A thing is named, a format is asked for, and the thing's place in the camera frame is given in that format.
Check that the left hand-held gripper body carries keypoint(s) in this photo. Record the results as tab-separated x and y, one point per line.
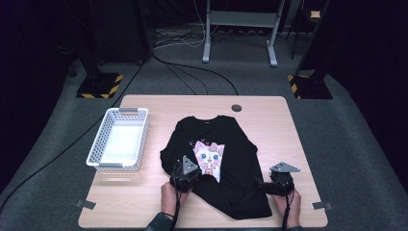
186	179

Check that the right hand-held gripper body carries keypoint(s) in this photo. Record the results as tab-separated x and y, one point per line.
282	184

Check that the black cat print t-shirt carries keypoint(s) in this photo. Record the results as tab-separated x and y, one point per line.
237	154

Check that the person's right hand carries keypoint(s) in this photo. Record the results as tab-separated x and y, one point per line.
290	208

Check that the person's left hand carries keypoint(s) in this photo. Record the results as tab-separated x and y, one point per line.
170	200

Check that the white perforated plastic basket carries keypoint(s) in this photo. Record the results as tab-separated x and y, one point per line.
123	144

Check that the black stand with striped base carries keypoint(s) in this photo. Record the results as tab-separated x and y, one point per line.
312	86
99	85

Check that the small tan tag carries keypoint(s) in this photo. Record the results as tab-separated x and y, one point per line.
315	14

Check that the grey bracket at table edge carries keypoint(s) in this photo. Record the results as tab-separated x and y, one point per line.
322	205
86	204

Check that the white metal desk frame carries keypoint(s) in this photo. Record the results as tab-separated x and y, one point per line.
240	19

